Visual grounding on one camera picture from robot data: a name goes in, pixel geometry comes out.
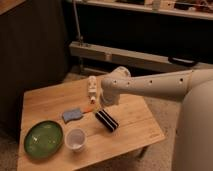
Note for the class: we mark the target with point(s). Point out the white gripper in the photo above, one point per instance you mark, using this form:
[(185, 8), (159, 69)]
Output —
[(92, 87)]

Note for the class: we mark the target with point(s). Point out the black striped eraser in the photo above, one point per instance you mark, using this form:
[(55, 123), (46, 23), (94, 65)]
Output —
[(107, 120)]

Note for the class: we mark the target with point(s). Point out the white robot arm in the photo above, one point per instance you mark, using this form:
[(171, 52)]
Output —
[(193, 148)]

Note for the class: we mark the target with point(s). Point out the white ceramic cup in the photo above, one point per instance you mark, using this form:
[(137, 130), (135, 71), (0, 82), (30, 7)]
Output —
[(75, 140)]

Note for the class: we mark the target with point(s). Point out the orange marker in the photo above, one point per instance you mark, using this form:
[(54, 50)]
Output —
[(87, 110)]

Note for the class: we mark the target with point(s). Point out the blue sponge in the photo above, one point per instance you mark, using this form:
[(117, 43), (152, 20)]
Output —
[(70, 115)]

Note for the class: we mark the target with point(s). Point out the wooden table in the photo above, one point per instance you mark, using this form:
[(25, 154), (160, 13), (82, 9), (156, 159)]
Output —
[(137, 127)]

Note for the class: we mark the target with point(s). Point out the metal stand pole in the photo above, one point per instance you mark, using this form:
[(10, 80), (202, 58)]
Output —
[(79, 36)]

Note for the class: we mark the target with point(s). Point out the green plate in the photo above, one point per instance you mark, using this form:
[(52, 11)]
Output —
[(43, 139)]

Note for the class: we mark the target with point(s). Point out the black handle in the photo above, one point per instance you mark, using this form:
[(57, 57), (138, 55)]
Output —
[(182, 62)]

